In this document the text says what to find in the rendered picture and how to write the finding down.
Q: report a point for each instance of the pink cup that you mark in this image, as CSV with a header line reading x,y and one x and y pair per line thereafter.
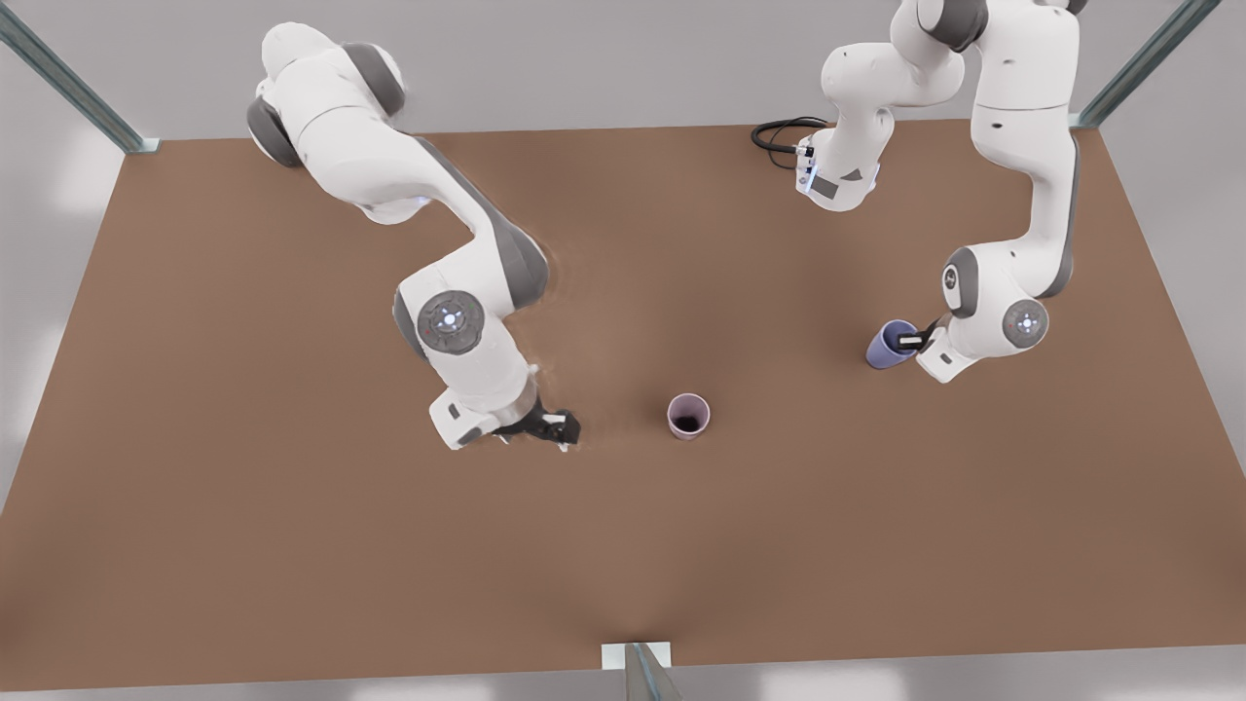
x,y
688,416

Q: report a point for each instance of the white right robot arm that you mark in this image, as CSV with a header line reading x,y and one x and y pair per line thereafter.
x,y
389,166

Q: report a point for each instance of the purple cup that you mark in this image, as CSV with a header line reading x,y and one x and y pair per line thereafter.
x,y
888,344

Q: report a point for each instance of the silver frame post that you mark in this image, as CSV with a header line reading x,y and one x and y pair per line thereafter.
x,y
68,83
1144,63
642,672

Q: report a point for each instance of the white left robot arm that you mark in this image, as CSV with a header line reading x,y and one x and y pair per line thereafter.
x,y
1022,117

